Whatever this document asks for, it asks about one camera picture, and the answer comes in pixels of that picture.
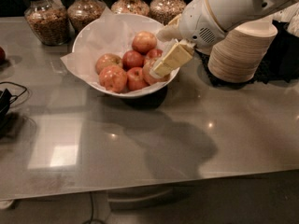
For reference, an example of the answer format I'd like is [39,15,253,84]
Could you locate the front centre red apple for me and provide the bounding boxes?
[127,67,149,91]

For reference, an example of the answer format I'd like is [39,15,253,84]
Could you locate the white paper bowl liner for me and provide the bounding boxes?
[60,7,176,93]

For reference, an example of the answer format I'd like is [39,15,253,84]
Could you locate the small dark red apple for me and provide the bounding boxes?
[144,49,163,63]

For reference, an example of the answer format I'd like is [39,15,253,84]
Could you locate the table leg and base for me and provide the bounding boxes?
[81,185,174,224]

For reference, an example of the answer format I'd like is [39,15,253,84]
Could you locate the glass cereal jar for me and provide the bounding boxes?
[111,0,150,16]
[67,0,106,33]
[24,0,70,46]
[149,0,186,24]

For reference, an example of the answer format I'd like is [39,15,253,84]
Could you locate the red apple at edge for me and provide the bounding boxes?
[0,47,6,63]

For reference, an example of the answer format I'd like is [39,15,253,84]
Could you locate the large reddish apple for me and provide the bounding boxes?
[143,59,170,85]

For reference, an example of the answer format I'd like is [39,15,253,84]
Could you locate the white ceramic bowl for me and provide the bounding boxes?
[71,13,180,99]

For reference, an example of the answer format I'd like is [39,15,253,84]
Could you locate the black mat under bowls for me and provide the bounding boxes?
[198,21,299,87]

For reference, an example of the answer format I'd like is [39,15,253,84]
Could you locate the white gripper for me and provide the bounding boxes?
[149,0,226,78]

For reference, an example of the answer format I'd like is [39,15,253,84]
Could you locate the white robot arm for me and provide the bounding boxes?
[149,0,299,78]

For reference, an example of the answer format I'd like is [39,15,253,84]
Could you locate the leftmost glass cereal jar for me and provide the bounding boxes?
[24,0,70,46]

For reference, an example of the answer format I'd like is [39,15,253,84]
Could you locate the front stack paper bowls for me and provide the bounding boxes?
[207,16,278,83]

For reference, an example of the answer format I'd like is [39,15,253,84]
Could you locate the black device with cable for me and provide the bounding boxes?
[0,81,28,129]

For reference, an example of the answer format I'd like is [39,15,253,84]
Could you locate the left yellowish apple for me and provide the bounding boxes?
[95,53,123,74]

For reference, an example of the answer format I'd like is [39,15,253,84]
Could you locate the front left red apple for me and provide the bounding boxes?
[99,65,127,93]

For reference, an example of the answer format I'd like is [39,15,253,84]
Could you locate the top red apple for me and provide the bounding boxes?
[132,31,157,54]

